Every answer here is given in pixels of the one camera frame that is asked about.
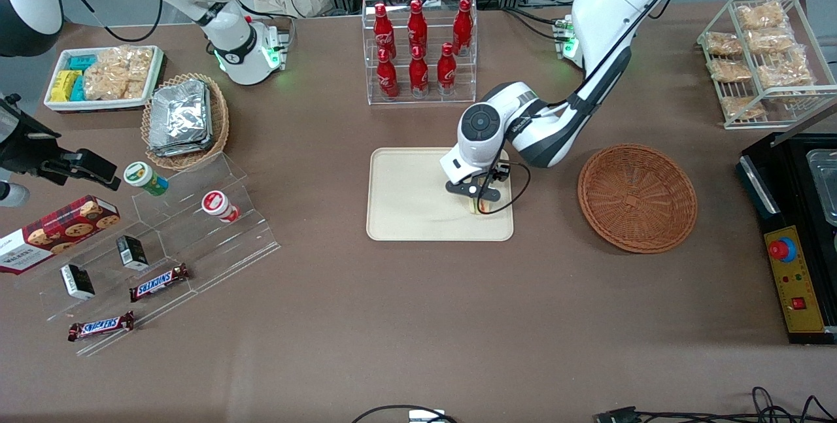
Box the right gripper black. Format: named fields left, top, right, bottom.
left=0, top=96, right=122, bottom=190

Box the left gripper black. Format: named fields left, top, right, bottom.
left=446, top=171, right=502, bottom=206

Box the cream plastic tray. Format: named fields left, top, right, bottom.
left=366, top=147, right=515, bottom=242

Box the light tan wicker basket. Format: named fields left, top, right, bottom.
left=141, top=73, right=230, bottom=171

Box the brown round wicker basket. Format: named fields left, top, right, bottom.
left=577, top=143, right=698, bottom=254

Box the green yogurt cup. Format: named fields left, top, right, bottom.
left=124, top=161, right=169, bottom=197

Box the white rectangular bin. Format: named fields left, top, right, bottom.
left=44, top=46, right=164, bottom=113

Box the red tartan cookie box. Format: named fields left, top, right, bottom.
left=0, top=195, right=121, bottom=275

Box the yellow snack pack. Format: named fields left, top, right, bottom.
left=50, top=70, right=82, bottom=103

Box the small black carton box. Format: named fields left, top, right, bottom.
left=60, top=263, right=96, bottom=300
left=116, top=235, right=149, bottom=271

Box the clear bag of crackers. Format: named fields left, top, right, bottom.
left=84, top=46, right=154, bottom=101

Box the clear acrylic bottle rack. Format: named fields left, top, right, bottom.
left=362, top=0, right=478, bottom=105

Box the foil-wrapped pack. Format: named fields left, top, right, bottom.
left=148, top=79, right=214, bottom=157

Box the red cola bottle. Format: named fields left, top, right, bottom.
left=409, top=45, right=430, bottom=98
left=453, top=0, right=474, bottom=56
left=407, top=0, right=428, bottom=58
left=373, top=3, right=396, bottom=61
left=437, top=42, right=457, bottom=96
left=377, top=48, right=400, bottom=100

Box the Snickers chocolate bar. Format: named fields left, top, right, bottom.
left=67, top=311, right=135, bottom=343
left=129, top=263, right=190, bottom=303

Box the clear acrylic stepped shelf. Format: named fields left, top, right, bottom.
left=13, top=152, right=282, bottom=357

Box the red strawberry yogurt cup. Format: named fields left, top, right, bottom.
left=201, top=190, right=240, bottom=223

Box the clear cracker bag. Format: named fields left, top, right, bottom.
left=721, top=95, right=766, bottom=122
left=705, top=31, right=745, bottom=58
left=736, top=1, right=789, bottom=31
left=757, top=57, right=815, bottom=90
left=745, top=27, right=800, bottom=56
left=709, top=58, right=753, bottom=84

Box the black machine with yellow panel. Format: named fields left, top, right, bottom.
left=738, top=130, right=837, bottom=345

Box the red emergency stop button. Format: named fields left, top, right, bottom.
left=768, top=238, right=797, bottom=263

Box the aluminium profile bar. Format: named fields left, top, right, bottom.
left=775, top=101, right=837, bottom=146

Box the clear metal pan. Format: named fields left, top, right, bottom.
left=806, top=148, right=837, bottom=226

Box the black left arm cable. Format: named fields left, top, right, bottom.
left=479, top=0, right=697, bottom=216

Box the black table cable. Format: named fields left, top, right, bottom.
left=352, top=403, right=458, bottom=423

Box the black cable with connector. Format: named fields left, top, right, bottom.
left=595, top=386, right=837, bottom=423

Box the white wire rack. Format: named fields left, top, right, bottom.
left=696, top=0, right=837, bottom=131

